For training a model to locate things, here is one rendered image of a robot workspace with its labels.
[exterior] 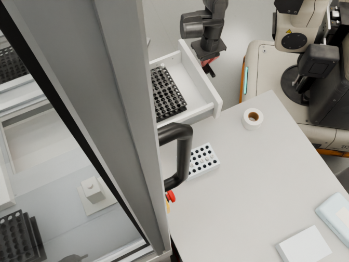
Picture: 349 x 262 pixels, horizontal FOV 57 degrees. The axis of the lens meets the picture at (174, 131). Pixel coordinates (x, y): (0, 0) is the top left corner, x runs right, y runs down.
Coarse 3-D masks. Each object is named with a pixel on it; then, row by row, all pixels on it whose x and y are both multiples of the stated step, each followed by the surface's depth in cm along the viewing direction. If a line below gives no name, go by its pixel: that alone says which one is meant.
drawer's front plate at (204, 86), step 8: (184, 48) 111; (184, 56) 114; (192, 56) 110; (184, 64) 118; (192, 64) 110; (192, 72) 113; (200, 72) 107; (192, 80) 117; (200, 80) 108; (208, 80) 106; (200, 88) 112; (208, 88) 105; (208, 96) 108; (216, 96) 103; (216, 104) 104; (216, 112) 107
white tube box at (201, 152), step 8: (208, 144) 110; (192, 152) 109; (200, 152) 109; (208, 152) 111; (176, 160) 111; (192, 160) 108; (208, 160) 108; (216, 160) 108; (192, 168) 106; (200, 168) 108; (208, 168) 106; (192, 176) 106
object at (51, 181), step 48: (0, 48) 12; (0, 96) 14; (0, 144) 16; (48, 144) 19; (0, 192) 21; (48, 192) 24; (96, 192) 29; (0, 240) 28; (48, 240) 34; (96, 240) 44
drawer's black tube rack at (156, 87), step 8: (152, 72) 110; (160, 72) 112; (152, 80) 109; (160, 80) 109; (168, 80) 113; (152, 88) 108; (160, 88) 108; (168, 88) 111; (160, 96) 110; (168, 96) 107; (176, 96) 106; (160, 104) 108; (168, 104) 105; (176, 104) 105; (184, 104) 108; (160, 112) 104; (168, 112) 104; (176, 112) 107; (160, 120) 106
